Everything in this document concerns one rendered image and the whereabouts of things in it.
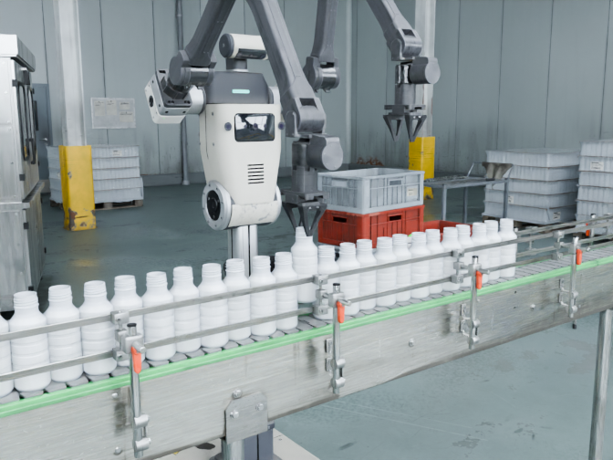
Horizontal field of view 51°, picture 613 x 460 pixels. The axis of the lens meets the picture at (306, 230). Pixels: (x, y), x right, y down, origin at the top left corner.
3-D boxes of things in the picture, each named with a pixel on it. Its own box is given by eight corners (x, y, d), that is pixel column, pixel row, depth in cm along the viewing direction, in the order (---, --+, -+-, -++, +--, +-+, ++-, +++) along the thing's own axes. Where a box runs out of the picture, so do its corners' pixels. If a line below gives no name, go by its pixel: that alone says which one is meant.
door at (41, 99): (2, 197, 1208) (-8, 82, 1172) (0, 196, 1216) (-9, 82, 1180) (57, 193, 1267) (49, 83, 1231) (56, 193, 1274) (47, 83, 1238)
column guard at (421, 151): (420, 200, 1142) (422, 137, 1123) (404, 198, 1173) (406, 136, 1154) (436, 198, 1165) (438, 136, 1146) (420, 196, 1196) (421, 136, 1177)
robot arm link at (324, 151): (316, 110, 143) (285, 110, 138) (351, 110, 134) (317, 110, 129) (316, 164, 145) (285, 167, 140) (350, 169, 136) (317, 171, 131)
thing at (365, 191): (363, 214, 382) (363, 177, 378) (315, 207, 411) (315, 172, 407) (425, 204, 423) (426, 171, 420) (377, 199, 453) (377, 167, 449)
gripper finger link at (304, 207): (302, 239, 139) (303, 196, 137) (284, 235, 144) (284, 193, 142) (327, 236, 142) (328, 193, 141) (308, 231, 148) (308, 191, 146)
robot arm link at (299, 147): (307, 137, 144) (286, 137, 141) (327, 138, 138) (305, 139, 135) (306, 168, 145) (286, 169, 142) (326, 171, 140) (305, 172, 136)
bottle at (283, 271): (280, 320, 147) (279, 249, 144) (302, 325, 144) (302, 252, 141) (264, 328, 142) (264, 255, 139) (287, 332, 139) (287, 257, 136)
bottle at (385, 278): (391, 308, 156) (393, 241, 154) (368, 306, 159) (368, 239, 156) (398, 302, 162) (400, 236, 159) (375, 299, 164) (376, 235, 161)
